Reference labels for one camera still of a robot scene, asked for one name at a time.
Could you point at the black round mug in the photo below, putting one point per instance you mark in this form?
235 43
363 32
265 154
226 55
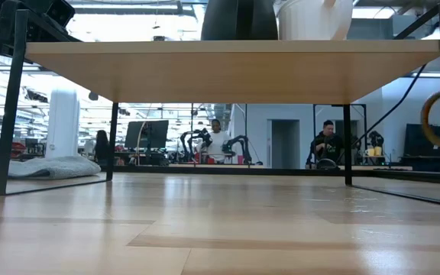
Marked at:
224 21

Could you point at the white mug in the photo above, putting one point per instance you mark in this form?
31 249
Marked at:
308 21

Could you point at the black background robot arm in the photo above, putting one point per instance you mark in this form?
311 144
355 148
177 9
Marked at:
376 138
243 141
204 135

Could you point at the person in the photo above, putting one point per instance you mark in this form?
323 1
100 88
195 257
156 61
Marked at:
327 147
218 145
101 149

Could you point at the pink cup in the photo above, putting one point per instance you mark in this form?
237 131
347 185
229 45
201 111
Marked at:
240 159

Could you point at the black monitor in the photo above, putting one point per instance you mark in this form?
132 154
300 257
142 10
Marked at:
138 133

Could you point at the black round object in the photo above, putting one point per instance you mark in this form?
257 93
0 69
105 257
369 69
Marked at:
326 164

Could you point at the ceiling projector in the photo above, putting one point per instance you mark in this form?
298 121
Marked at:
159 38

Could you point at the white pillar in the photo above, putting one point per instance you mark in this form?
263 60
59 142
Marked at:
62 126

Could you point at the yellow mug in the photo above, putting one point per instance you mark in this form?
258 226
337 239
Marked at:
377 151

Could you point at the grey folded towel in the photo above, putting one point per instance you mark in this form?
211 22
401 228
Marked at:
59 168

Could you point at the black cabinet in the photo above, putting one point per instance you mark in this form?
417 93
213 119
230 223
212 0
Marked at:
424 139

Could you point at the wooden shelf with black frame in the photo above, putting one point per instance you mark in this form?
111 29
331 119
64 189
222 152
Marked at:
235 68

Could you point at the black dome camera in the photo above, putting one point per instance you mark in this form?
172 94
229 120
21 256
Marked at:
93 96

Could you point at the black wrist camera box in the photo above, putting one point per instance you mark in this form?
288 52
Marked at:
61 11

